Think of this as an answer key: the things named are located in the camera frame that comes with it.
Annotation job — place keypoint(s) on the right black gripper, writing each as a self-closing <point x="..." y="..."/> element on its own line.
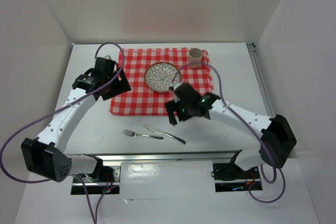
<point x="172" y="105"/>

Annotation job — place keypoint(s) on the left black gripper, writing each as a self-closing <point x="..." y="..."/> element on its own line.
<point x="122" y="85"/>

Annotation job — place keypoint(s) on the red white checkered cloth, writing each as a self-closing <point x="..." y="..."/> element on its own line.
<point x="141" y="100"/>

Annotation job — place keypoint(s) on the patterned plate brown rim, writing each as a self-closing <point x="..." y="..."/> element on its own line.
<point x="161" y="75"/>

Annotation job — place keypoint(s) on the silver table knife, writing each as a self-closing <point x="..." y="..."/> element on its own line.
<point x="157" y="131"/>

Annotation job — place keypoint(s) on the silver fork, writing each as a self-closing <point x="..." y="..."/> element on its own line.
<point x="134" y="134"/>

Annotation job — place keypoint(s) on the brown paper cup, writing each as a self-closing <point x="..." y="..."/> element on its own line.
<point x="195" y="56"/>

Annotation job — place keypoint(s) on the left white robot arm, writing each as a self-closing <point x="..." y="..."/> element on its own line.
<point x="44" y="155"/>

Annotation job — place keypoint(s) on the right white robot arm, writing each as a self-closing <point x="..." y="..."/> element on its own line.
<point x="274" y="135"/>

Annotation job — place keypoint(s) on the aluminium front rail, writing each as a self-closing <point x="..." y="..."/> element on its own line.
<point x="217" y="156"/>

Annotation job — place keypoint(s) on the aluminium rail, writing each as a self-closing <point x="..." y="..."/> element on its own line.
<point x="217" y="156"/>
<point x="260" y="79"/>

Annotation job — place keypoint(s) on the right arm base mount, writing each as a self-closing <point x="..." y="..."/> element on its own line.
<point x="229" y="177"/>

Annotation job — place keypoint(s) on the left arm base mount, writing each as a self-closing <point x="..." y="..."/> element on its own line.
<point x="108" y="180"/>

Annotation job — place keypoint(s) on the aluminium right side rail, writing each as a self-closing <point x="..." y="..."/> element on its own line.
<point x="260" y="79"/>

